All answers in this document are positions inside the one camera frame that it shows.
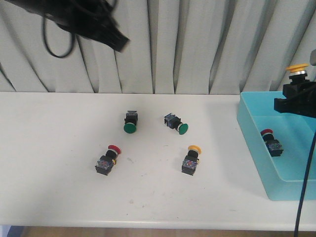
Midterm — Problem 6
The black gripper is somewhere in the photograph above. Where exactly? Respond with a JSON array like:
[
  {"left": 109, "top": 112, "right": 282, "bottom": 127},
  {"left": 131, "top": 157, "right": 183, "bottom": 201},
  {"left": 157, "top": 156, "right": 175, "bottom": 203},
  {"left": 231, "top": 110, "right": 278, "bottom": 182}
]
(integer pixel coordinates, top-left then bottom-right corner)
[
  {"left": 46, "top": 0, "right": 129, "bottom": 52},
  {"left": 274, "top": 80, "right": 316, "bottom": 117}
]

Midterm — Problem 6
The yellow push button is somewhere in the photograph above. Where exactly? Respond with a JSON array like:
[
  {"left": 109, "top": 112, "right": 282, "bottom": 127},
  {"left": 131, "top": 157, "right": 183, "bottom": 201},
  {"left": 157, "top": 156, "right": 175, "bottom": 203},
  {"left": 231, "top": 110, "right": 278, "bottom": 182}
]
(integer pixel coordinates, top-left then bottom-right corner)
[
  {"left": 286, "top": 63, "right": 309, "bottom": 85},
  {"left": 181, "top": 145, "right": 201, "bottom": 176}
]

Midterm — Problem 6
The red push button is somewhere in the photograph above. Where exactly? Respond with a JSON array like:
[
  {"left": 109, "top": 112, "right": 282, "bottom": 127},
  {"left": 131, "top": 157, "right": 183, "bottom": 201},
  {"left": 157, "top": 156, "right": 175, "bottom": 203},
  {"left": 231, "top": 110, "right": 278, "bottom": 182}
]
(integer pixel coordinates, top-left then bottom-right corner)
[
  {"left": 95, "top": 145, "right": 121, "bottom": 176},
  {"left": 260, "top": 128, "right": 283, "bottom": 157}
]

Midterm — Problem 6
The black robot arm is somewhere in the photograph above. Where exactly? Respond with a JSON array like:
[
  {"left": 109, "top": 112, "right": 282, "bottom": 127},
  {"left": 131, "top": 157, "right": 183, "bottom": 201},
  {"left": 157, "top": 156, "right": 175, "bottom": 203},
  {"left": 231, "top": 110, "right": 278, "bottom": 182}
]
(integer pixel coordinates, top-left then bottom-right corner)
[{"left": 10, "top": 0, "right": 129, "bottom": 58}]

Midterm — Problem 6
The light blue plastic box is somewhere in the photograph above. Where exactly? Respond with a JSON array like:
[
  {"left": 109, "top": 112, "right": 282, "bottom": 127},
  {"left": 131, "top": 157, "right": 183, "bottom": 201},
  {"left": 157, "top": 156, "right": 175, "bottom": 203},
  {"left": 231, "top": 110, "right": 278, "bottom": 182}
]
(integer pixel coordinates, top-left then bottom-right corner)
[{"left": 237, "top": 91, "right": 316, "bottom": 200}]

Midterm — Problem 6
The white pleated curtain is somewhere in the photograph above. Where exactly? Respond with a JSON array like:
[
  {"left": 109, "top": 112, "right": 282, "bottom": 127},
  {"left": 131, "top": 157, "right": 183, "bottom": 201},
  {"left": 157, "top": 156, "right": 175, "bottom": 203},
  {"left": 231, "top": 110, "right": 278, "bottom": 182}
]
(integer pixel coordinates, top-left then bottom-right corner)
[{"left": 0, "top": 0, "right": 316, "bottom": 94}]

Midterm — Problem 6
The left green push button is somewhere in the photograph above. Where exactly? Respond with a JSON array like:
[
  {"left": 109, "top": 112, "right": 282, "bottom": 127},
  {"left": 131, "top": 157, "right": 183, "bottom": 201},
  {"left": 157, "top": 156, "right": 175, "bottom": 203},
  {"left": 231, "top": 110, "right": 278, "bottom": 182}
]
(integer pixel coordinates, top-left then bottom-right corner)
[{"left": 123, "top": 111, "right": 138, "bottom": 134}]

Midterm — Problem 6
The green push button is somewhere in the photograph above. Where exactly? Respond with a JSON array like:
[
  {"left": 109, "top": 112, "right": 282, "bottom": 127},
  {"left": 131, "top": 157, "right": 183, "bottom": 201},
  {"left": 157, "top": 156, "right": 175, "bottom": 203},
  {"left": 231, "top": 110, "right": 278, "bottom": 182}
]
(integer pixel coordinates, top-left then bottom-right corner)
[
  {"left": 123, "top": 111, "right": 138, "bottom": 134},
  {"left": 164, "top": 113, "right": 189, "bottom": 135}
]

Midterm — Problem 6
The right green push button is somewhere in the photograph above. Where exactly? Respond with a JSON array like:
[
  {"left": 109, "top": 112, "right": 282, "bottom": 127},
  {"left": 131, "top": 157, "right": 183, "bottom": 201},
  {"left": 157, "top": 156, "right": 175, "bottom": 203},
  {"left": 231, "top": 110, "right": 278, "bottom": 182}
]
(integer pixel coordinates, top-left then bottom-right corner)
[{"left": 164, "top": 113, "right": 189, "bottom": 135}]

